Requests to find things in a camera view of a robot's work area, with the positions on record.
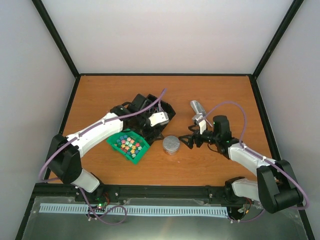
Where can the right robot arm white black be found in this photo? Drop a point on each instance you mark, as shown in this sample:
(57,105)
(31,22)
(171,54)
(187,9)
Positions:
(276,186)

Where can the clear plastic jar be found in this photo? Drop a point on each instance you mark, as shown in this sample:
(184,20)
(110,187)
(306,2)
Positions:
(170,152)

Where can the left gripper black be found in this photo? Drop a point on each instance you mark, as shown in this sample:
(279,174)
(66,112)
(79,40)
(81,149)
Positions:
(153,134)

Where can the metal jar lid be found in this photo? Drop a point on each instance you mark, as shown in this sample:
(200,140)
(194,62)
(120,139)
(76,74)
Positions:
(171,143)

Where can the green plastic bin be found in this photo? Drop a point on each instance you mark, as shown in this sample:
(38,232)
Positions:
(129,144)

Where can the black lollipop bin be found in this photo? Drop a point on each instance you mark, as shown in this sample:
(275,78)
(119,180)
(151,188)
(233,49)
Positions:
(162,106)

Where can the metal scoop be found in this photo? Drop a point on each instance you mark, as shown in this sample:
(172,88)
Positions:
(197,108)

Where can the light blue cable duct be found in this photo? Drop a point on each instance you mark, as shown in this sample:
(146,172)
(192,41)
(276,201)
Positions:
(137,210)

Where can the black popsicle candy bin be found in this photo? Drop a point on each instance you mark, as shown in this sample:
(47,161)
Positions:
(137,127)

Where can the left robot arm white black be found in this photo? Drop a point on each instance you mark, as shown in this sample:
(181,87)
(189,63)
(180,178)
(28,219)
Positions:
(65,153)

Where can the black frame rail front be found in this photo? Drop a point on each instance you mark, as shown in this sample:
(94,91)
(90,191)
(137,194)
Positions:
(118,193)

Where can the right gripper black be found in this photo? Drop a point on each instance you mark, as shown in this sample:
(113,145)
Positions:
(191,138)

